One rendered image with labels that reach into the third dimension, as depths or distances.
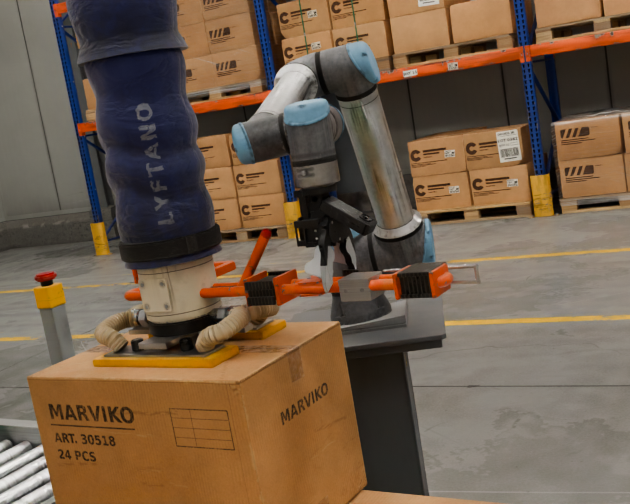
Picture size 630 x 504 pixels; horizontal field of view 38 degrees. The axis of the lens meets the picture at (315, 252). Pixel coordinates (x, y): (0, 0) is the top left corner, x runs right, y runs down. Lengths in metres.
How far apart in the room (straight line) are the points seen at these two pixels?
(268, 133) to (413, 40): 7.47
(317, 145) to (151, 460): 0.75
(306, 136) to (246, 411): 0.54
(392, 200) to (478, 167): 6.65
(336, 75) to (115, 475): 1.14
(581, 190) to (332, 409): 7.09
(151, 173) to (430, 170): 7.57
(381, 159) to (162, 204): 0.81
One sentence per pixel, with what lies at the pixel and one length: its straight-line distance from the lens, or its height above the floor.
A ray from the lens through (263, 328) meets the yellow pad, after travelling 2.08.
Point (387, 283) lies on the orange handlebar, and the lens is 1.77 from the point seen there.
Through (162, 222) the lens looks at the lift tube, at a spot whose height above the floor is 1.25.
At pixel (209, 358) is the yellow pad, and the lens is 1.92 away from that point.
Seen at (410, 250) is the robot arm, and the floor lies 0.97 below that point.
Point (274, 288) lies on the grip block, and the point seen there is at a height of 1.08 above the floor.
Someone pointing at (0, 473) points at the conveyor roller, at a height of 0.54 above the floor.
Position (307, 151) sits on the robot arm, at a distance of 1.80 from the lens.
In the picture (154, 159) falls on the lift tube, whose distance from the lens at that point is 1.97.
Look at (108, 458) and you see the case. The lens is 2.10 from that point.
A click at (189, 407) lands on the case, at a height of 0.89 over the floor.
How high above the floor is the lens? 1.45
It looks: 9 degrees down
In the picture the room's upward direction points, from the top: 9 degrees counter-clockwise
